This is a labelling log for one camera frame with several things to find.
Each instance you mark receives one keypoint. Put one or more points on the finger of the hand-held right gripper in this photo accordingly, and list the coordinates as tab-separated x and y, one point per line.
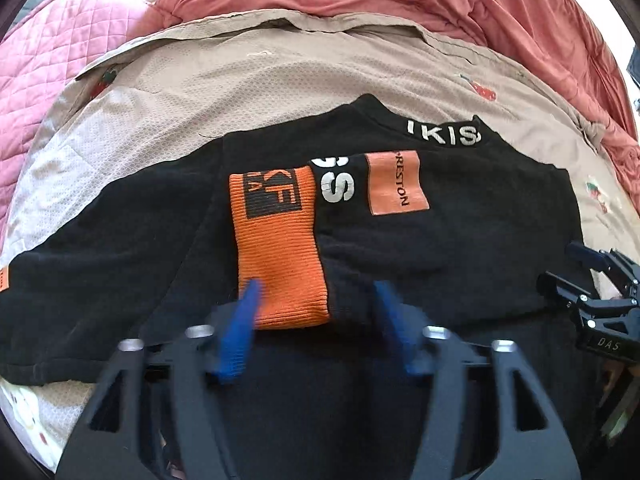
562	290
607	262

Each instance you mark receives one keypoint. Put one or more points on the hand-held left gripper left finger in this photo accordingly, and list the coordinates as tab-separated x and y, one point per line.
239	332

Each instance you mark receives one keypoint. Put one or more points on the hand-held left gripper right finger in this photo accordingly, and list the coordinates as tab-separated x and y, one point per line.
396	327

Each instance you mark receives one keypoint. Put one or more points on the black sweater with orange cuffs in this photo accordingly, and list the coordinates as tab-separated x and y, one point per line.
450	240

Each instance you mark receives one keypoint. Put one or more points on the beige strawberry print blanket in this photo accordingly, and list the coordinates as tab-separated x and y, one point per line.
240	85

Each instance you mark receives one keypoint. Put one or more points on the pink quilted blanket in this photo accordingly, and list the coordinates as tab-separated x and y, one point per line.
50	60

